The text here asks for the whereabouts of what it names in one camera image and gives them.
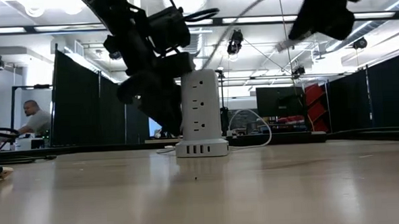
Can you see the white tower power strip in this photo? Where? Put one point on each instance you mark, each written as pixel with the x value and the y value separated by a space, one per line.
pixel 201 125

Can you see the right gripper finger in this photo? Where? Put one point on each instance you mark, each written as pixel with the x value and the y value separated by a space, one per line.
pixel 303 28

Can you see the cluttered background desk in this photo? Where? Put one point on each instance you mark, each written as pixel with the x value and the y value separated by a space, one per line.
pixel 284 125

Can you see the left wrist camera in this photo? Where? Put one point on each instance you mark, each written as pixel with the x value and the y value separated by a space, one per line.
pixel 169 29

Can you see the red storage bin shelf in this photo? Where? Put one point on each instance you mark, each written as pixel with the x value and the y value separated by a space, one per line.
pixel 316 112

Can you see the black rack frame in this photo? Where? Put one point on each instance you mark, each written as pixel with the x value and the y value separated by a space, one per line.
pixel 33 87

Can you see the black computer monitor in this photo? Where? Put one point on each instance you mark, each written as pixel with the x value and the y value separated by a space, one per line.
pixel 280 101

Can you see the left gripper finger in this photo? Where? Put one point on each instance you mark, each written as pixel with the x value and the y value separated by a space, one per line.
pixel 160 113
pixel 175 109

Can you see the background black robot arm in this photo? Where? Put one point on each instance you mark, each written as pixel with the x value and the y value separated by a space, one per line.
pixel 225 122

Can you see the black room divider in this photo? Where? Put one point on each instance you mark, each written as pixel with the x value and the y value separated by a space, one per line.
pixel 387 97
pixel 78 107

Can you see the person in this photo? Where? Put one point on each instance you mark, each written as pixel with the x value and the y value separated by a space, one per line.
pixel 39 122

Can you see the white box device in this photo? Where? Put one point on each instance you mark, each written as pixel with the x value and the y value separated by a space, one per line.
pixel 27 144

